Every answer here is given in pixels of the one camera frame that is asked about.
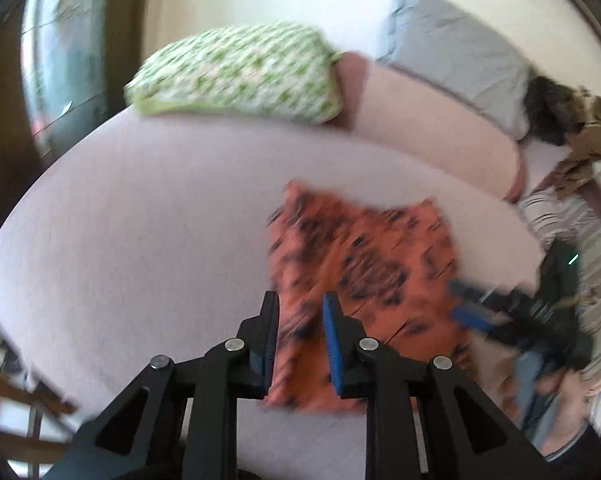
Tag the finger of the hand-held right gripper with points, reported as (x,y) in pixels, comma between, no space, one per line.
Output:
(480,294)
(473,320)

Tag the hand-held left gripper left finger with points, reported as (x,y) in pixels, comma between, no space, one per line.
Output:
(268,347)

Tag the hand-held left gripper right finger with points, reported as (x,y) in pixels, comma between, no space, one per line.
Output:
(333,350)

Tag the orange floral cloth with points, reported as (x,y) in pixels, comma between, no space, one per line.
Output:
(370,260)

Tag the person's right forearm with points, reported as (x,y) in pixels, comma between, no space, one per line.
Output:
(565,410)

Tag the grey striped cloth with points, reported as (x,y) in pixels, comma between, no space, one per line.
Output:
(595,270)

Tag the brown cloth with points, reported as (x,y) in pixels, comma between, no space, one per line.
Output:
(593,135)

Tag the pink bolster pillow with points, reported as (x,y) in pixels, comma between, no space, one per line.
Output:
(430,120)

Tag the dark cloth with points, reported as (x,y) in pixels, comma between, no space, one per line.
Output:
(548,110)

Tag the grey pillow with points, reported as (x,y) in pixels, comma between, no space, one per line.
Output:
(455,45)

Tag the wooden chair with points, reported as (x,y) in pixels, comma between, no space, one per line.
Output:
(15,400)

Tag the green patterned pillow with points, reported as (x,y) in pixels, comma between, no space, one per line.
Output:
(240,70)

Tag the glass window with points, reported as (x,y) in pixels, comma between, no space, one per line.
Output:
(65,50)

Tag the wooden bed rail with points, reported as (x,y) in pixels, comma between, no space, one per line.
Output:
(600,200)

